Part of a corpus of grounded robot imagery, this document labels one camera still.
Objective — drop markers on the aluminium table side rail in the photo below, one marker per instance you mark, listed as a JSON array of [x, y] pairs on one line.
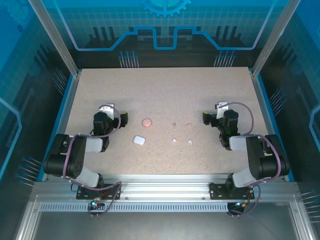
[[63, 120], [262, 100]]

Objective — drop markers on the aluminium frame post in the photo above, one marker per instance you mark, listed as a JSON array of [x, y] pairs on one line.
[[274, 37], [59, 42]]

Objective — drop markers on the white charging case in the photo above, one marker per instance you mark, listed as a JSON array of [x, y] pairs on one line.
[[139, 140]]

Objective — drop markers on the white earbud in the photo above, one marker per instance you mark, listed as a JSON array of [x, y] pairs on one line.
[[190, 142], [173, 141]]

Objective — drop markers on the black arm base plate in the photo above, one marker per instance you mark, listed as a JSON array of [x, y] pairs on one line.
[[82, 195], [217, 191]]

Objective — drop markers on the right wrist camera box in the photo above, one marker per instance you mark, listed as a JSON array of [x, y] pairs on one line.
[[221, 111]]

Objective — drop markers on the grey metal panel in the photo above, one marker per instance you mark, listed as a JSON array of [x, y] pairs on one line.
[[162, 225]]

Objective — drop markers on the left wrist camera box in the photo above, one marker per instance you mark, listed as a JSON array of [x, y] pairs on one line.
[[110, 110]]

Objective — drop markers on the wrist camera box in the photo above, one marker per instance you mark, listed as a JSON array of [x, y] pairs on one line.
[[110, 110], [221, 111]]

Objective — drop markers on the connector with indicator lights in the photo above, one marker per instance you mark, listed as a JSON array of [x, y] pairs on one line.
[[94, 204], [242, 204]]

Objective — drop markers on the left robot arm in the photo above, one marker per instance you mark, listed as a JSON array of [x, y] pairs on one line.
[[75, 160]]

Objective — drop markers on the pink round charging case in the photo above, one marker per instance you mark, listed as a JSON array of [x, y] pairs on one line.
[[146, 122]]

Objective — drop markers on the aluminium front mounting rail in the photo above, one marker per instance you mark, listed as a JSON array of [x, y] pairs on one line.
[[162, 187]]

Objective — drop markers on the small screw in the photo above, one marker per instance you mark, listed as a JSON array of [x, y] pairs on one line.
[[188, 124], [173, 125]]

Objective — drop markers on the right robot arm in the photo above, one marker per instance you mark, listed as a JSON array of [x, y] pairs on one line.
[[260, 160]]

